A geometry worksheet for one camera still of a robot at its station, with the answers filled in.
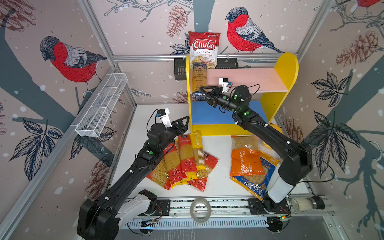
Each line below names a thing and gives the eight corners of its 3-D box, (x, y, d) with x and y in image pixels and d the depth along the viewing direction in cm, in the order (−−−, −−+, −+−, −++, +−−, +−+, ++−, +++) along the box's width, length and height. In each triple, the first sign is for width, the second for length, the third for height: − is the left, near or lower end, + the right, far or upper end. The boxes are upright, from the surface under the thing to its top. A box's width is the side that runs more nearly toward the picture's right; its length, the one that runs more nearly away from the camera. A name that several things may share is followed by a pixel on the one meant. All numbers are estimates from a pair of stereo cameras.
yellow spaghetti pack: (197, 174, 86) (197, 169, 80) (189, 134, 104) (189, 128, 97) (209, 171, 87) (210, 166, 81) (199, 133, 105) (199, 126, 98)
